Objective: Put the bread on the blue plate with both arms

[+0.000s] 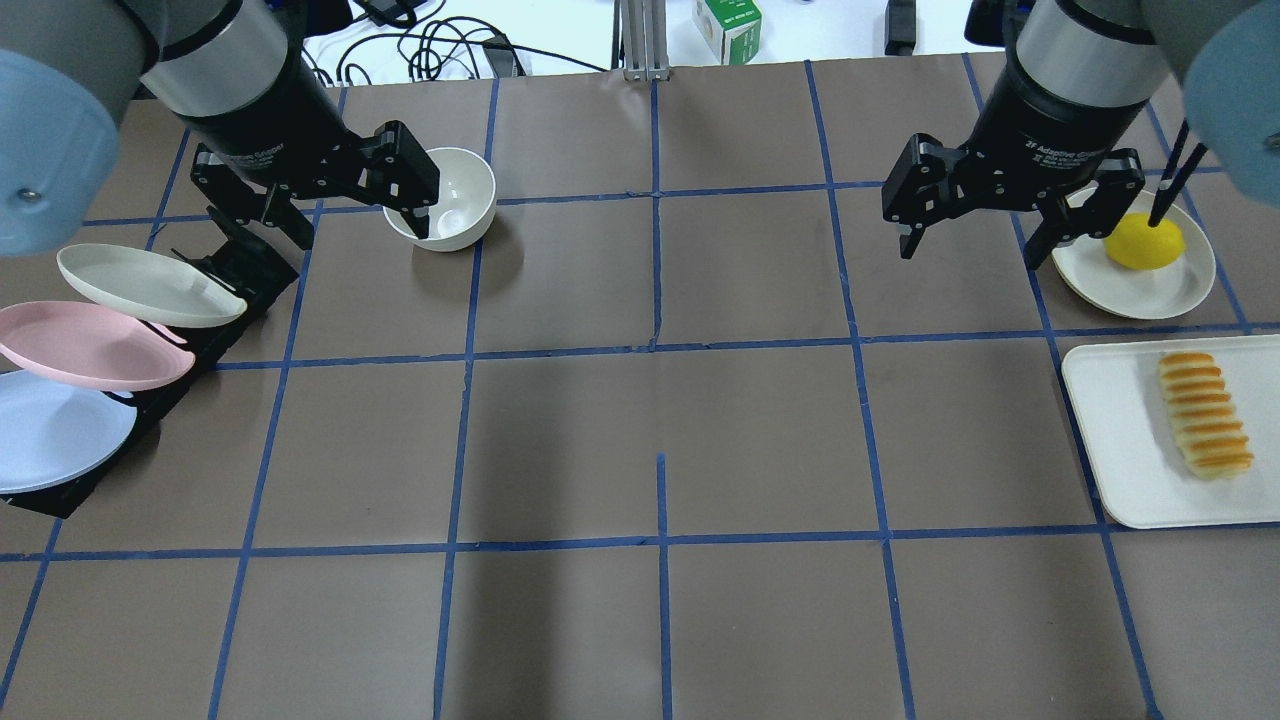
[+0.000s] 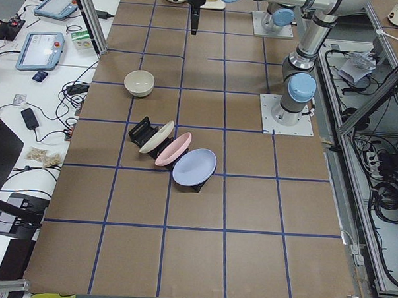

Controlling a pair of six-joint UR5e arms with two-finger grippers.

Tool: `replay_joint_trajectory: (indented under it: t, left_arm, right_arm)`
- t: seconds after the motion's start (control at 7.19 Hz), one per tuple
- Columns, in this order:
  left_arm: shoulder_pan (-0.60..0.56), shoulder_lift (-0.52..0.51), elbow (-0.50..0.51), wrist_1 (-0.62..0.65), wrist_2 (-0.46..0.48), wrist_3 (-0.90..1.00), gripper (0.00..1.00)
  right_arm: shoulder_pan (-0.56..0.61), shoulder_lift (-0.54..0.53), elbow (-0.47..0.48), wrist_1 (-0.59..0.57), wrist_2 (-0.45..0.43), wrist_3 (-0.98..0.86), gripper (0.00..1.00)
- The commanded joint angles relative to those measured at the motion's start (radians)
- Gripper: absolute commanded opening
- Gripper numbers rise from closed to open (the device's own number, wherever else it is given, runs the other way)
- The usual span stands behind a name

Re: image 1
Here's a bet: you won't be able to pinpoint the yellow lemon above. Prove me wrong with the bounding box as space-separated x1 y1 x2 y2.
1102 213 1187 272

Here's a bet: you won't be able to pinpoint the white rectangular tray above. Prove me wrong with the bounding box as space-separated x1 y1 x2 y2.
1062 334 1279 529

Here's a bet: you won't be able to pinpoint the black cables on desk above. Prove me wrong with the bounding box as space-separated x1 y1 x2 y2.
300 0 611 86

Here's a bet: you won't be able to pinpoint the pink plate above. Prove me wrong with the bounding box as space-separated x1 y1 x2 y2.
1 301 196 392

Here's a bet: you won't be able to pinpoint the black plate rack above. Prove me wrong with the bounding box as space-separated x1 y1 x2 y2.
3 211 300 518

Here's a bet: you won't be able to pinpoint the black power adapter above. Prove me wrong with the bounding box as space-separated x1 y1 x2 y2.
883 0 918 56

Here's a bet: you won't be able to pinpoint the aluminium frame post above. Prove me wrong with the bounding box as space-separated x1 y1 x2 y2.
613 1 671 82

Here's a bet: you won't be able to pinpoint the green white carton box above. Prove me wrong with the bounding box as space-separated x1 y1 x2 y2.
692 1 763 67

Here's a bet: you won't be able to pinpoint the light blue plate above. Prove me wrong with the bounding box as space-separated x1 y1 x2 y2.
1 372 137 495

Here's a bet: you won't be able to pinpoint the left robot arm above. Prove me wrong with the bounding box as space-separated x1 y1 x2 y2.
1 1 440 256

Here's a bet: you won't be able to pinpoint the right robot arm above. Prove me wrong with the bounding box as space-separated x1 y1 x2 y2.
881 1 1279 269

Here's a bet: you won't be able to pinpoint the striped bread roll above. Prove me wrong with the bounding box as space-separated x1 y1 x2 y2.
1157 351 1254 480

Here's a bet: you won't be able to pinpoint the white ceramic bowl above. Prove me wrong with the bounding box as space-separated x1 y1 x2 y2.
381 147 497 252

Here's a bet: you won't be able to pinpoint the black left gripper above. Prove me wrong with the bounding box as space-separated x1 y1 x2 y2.
186 45 440 251

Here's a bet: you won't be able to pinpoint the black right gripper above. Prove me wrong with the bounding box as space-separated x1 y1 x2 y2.
881 60 1146 272

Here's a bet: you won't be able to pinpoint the white plate in rack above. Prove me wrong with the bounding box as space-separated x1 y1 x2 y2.
56 243 248 328

